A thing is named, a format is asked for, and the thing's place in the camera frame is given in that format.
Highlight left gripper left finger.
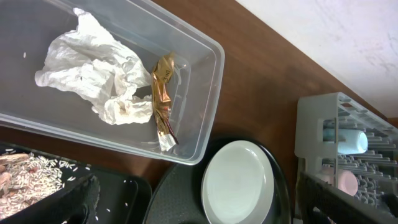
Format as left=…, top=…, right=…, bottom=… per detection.
left=1, top=174, right=100, bottom=224

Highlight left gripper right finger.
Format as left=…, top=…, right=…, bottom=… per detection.
left=297, top=172, right=397, bottom=224

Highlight pink cup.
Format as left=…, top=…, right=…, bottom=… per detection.
left=316, top=167, right=358, bottom=196

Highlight food scraps and rice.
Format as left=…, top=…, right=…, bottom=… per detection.
left=1, top=148, right=81, bottom=220

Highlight blue cup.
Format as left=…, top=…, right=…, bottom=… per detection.
left=323, top=128, right=368, bottom=154

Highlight grey plate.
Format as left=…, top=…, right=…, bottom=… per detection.
left=201, top=140, right=274, bottom=224

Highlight gold foil wrapper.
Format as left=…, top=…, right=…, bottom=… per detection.
left=151, top=53, right=178, bottom=152

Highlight white tissue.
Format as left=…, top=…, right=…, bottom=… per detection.
left=35, top=7, right=153, bottom=125

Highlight grey dishwasher rack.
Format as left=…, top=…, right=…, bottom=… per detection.
left=295, top=93, right=397, bottom=218

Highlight clear plastic waste bin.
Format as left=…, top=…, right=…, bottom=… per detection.
left=1, top=0, right=224, bottom=165

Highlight black rectangular tray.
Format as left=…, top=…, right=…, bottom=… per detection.
left=1, top=142, right=152, bottom=223

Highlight round black serving tray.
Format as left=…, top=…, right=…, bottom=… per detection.
left=143, top=136, right=294, bottom=223

